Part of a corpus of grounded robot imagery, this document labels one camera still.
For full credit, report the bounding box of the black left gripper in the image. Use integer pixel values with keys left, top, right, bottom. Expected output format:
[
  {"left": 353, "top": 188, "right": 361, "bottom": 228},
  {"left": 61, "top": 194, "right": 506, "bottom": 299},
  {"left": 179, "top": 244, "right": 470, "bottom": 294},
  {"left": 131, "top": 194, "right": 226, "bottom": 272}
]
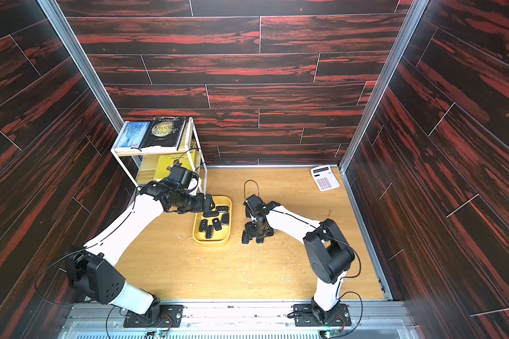
[{"left": 177, "top": 192, "right": 217, "bottom": 213}]

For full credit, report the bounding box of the black silver Porsche key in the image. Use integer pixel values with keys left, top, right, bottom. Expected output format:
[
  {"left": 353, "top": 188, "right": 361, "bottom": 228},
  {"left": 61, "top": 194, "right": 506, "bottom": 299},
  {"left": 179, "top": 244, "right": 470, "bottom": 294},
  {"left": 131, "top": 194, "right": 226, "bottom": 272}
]
[{"left": 216, "top": 205, "right": 229, "bottom": 213}]

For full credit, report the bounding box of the dark grey car key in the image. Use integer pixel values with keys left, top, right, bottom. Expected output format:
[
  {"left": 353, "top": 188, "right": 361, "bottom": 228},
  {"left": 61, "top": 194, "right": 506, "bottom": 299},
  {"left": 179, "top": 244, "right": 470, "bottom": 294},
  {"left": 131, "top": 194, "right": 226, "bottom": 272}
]
[{"left": 221, "top": 213, "right": 230, "bottom": 225}]

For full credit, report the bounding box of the black VW car key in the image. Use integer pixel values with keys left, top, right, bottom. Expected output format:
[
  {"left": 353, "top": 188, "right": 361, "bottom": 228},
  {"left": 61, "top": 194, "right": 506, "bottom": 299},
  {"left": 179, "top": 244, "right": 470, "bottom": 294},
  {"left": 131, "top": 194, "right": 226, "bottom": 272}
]
[{"left": 212, "top": 218, "right": 222, "bottom": 231}]

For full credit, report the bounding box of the silver-edged car key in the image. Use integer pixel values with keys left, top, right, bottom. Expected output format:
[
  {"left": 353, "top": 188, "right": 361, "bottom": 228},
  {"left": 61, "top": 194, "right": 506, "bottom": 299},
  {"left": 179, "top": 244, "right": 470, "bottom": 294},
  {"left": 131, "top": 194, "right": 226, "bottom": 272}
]
[{"left": 205, "top": 225, "right": 213, "bottom": 240}]

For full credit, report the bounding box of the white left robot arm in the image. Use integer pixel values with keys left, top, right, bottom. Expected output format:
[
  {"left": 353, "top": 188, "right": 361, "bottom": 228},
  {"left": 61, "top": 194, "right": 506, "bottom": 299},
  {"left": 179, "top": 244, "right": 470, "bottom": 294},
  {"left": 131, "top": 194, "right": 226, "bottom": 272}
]
[{"left": 64, "top": 165, "right": 215, "bottom": 323}]

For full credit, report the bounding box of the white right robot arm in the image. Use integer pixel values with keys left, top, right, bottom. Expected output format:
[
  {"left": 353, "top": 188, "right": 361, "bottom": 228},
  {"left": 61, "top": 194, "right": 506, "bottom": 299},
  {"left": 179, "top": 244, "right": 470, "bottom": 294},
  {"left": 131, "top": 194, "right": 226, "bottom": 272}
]
[{"left": 242, "top": 194, "right": 356, "bottom": 318}]

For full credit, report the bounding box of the yellow storage box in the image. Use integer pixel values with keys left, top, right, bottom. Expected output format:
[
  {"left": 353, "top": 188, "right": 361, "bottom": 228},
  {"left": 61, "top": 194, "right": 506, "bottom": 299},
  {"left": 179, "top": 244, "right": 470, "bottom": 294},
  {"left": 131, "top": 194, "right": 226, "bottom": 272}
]
[{"left": 192, "top": 196, "right": 232, "bottom": 247}]

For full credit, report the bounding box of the yellow book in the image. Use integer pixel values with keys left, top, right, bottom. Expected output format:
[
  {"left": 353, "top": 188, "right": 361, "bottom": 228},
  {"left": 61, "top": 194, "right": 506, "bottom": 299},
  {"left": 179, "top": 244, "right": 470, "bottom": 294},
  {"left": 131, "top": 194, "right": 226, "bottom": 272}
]
[{"left": 136, "top": 151, "right": 201, "bottom": 185}]

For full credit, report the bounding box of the black book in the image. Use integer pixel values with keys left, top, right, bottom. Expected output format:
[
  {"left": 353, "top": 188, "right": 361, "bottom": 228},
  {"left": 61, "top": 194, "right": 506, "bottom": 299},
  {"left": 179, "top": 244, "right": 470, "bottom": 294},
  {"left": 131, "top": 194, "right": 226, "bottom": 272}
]
[{"left": 140, "top": 117, "right": 186, "bottom": 153}]

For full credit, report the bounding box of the white calculator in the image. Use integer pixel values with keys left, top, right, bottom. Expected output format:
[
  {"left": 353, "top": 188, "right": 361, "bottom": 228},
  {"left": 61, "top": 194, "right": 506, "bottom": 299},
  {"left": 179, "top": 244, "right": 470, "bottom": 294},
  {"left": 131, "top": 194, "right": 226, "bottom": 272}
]
[{"left": 310, "top": 165, "right": 340, "bottom": 192}]

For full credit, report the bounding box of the blue book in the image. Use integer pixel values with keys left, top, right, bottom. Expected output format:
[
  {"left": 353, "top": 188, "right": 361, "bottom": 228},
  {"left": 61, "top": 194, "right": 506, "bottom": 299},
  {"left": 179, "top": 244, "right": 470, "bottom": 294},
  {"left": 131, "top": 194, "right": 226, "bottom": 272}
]
[{"left": 115, "top": 121, "right": 151, "bottom": 150}]

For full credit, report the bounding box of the white wire shelf rack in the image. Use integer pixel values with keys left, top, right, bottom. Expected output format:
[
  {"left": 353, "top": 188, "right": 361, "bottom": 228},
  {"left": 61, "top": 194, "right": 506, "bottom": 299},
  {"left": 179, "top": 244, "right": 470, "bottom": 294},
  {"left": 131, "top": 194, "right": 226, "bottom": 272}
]
[{"left": 111, "top": 117, "right": 206, "bottom": 189}]

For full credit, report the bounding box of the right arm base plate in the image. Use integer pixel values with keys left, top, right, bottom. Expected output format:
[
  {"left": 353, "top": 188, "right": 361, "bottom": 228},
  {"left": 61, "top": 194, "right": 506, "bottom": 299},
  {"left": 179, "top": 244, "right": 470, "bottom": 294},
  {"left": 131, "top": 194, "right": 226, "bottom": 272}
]
[{"left": 287, "top": 301, "right": 351, "bottom": 327}]

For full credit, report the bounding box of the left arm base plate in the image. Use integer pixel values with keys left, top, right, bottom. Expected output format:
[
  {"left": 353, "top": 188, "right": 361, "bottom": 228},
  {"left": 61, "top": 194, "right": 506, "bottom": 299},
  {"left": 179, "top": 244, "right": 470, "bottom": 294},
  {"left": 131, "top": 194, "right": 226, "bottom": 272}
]
[{"left": 123, "top": 305, "right": 184, "bottom": 329}]

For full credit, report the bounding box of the aluminium left corner post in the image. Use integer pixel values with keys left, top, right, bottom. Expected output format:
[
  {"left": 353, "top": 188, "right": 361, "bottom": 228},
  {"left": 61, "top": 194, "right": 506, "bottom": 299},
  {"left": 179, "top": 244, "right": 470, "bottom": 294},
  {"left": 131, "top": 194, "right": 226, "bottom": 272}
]
[{"left": 37, "top": 0, "right": 124, "bottom": 132}]

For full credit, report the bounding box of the aluminium corner post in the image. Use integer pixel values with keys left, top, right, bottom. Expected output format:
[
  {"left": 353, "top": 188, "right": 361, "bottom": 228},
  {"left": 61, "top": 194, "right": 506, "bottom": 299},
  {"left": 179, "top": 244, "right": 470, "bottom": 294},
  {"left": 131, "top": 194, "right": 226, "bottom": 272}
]
[
  {"left": 339, "top": 0, "right": 429, "bottom": 177},
  {"left": 37, "top": 0, "right": 124, "bottom": 132}
]

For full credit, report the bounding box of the aluminium right corner post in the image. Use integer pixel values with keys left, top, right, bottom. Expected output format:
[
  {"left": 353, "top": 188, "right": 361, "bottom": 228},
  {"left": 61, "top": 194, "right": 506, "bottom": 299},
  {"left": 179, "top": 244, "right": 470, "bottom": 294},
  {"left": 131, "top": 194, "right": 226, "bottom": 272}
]
[{"left": 339, "top": 0, "right": 429, "bottom": 177}]

